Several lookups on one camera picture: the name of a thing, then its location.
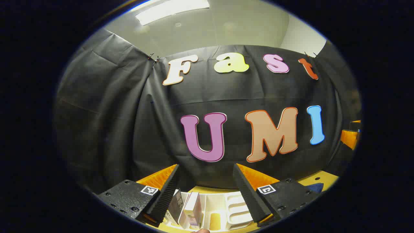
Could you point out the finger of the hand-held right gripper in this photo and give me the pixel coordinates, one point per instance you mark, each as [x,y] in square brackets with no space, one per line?
[350,138]

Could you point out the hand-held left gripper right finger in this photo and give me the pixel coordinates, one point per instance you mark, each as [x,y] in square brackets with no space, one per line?
[247,194]

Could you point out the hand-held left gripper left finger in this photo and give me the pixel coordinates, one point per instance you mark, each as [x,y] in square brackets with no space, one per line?
[166,194]

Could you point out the white plastic bookshelf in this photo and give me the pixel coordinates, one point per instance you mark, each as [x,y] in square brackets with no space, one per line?
[220,207]

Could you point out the pink cover book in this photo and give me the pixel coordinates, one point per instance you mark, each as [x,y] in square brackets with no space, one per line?
[193,208]

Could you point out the blue schoolbag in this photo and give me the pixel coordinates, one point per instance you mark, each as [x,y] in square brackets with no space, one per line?
[315,187]

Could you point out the black backdrop cloth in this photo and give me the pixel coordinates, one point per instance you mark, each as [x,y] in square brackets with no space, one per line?
[129,113]

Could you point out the ceiling light panel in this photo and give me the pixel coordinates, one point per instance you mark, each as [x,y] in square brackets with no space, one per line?
[171,9]

